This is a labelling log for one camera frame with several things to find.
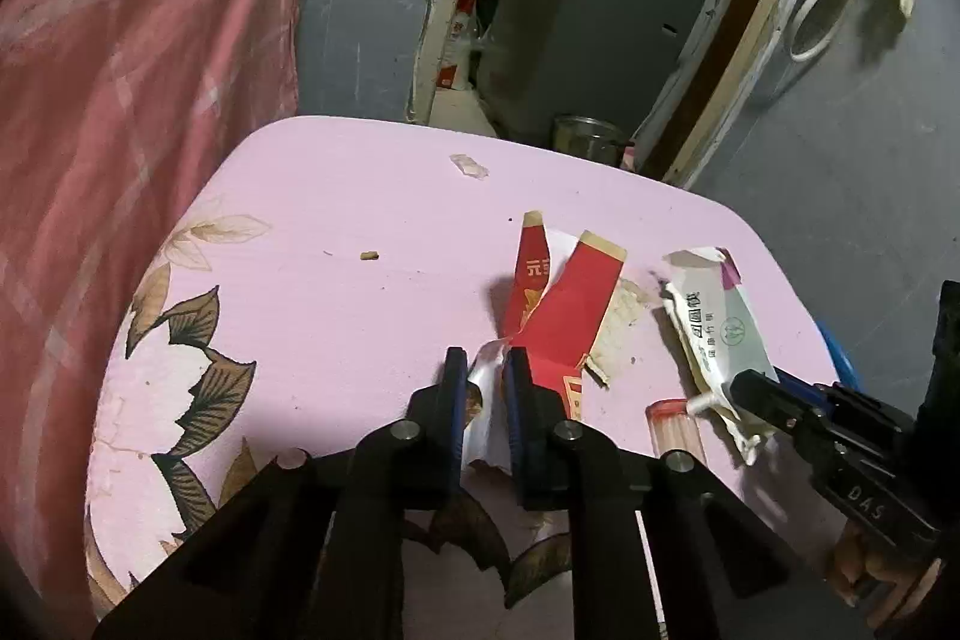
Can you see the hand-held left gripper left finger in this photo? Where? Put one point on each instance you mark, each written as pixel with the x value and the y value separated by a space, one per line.
pixel 456 407

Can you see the person's right hand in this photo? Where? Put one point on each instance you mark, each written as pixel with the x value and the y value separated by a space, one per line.
pixel 874 572

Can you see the small brown crumb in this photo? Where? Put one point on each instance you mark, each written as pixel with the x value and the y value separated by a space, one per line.
pixel 368 255

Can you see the red and white bottle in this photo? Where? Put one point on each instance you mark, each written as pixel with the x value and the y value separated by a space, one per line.
pixel 459 40

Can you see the clear toothpick tube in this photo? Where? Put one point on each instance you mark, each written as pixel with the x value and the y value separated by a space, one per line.
pixel 673 426

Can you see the blue plastic basin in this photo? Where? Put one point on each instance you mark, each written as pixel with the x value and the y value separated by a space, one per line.
pixel 838 355

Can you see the cream door frame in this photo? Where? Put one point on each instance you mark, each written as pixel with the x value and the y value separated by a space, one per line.
pixel 750 48

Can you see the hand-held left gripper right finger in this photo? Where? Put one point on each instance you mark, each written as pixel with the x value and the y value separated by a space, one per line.
pixel 514 407

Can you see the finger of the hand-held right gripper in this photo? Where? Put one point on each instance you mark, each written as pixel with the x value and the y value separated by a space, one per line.
pixel 772 407

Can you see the glass jar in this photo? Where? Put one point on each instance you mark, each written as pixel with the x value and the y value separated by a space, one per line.
pixel 589 141

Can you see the white chopstick wrapper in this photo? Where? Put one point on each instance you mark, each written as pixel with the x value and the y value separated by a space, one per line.
pixel 712 325

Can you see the grey cabinet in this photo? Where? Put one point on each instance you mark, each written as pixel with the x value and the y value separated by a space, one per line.
pixel 592 25

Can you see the small clear plastic scrap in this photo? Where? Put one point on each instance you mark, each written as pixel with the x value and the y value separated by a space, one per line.
pixel 469 166

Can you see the pink cloth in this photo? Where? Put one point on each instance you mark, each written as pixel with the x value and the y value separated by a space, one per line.
pixel 135 85

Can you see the torn red cardboard carton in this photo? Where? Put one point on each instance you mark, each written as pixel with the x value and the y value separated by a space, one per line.
pixel 577 310

